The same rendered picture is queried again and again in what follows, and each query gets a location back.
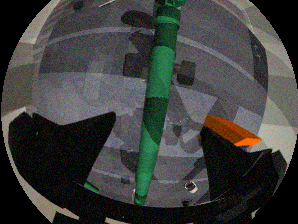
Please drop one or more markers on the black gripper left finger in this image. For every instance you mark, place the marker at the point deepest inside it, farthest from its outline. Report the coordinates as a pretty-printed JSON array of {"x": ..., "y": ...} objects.
[{"x": 78, "y": 143}]

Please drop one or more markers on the grey cylindrical post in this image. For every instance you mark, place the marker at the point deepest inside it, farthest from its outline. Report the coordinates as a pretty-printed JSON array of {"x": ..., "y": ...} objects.
[{"x": 156, "y": 5}]

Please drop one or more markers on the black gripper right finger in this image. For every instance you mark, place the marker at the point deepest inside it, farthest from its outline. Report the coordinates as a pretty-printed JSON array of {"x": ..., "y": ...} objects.
[{"x": 226, "y": 163}]

